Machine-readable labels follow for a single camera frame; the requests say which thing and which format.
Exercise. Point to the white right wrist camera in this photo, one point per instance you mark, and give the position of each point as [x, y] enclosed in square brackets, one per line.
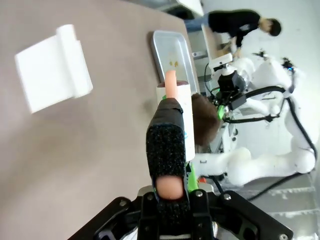
[221, 61]

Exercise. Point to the white lint roller stand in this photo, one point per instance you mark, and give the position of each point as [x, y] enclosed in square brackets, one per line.
[52, 72]

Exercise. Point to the background person in black shirt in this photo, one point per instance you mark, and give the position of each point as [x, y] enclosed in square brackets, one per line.
[237, 25]

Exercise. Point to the brown cloth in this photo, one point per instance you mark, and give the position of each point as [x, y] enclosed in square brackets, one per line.
[205, 120]

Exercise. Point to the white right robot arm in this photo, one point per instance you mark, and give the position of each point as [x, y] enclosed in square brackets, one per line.
[270, 155]

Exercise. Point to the wooden top background table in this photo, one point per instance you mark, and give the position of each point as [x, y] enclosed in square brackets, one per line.
[215, 42]

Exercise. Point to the silver metal tray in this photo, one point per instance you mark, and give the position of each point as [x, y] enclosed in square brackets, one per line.
[172, 47]

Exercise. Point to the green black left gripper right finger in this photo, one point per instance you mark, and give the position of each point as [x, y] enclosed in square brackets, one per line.
[192, 177]

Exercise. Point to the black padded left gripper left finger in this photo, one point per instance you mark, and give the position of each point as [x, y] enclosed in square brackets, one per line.
[165, 147]

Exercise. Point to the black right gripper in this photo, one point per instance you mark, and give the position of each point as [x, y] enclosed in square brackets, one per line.
[231, 81]

